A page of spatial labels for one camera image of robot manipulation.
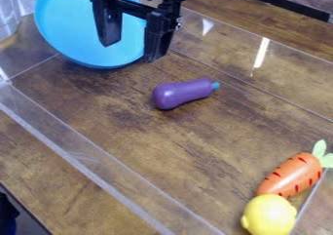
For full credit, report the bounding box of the blue plastic plate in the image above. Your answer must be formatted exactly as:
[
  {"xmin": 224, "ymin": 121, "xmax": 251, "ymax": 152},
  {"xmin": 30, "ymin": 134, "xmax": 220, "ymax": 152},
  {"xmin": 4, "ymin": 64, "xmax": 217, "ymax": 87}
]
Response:
[{"xmin": 34, "ymin": 0, "xmax": 146, "ymax": 69}]

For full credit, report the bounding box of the orange toy carrot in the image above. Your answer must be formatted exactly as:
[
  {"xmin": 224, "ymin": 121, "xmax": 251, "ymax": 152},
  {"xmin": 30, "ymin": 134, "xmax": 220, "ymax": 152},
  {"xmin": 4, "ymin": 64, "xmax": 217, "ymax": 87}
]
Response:
[{"xmin": 256, "ymin": 139, "xmax": 333, "ymax": 198}]

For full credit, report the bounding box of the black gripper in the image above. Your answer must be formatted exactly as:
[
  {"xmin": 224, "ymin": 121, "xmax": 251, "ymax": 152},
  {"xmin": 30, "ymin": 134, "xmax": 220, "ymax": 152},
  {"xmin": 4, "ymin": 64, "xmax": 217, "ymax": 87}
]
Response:
[{"xmin": 90, "ymin": 0, "xmax": 185, "ymax": 62}]

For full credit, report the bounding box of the yellow toy lemon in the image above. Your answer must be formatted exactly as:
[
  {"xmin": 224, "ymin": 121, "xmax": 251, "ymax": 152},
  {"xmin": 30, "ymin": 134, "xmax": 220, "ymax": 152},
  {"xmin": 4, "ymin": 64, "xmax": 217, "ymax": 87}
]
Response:
[{"xmin": 241, "ymin": 194, "xmax": 299, "ymax": 235}]

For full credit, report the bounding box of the black bar in background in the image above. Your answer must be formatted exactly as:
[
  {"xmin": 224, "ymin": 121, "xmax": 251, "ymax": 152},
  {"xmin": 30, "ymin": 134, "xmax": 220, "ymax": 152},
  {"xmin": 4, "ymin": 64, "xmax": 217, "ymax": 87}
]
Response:
[{"xmin": 259, "ymin": 0, "xmax": 331, "ymax": 22}]

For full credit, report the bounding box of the clear acrylic tray wall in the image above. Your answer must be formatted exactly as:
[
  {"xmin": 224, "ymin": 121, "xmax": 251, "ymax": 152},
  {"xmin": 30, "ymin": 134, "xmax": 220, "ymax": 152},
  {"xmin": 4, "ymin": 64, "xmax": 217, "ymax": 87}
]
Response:
[{"xmin": 0, "ymin": 0, "xmax": 333, "ymax": 235}]

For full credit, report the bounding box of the purple toy eggplant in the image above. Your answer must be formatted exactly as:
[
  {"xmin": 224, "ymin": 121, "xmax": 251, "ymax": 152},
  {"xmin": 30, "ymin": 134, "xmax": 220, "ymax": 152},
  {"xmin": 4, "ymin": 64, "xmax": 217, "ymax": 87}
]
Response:
[{"xmin": 152, "ymin": 78, "xmax": 220, "ymax": 110}]

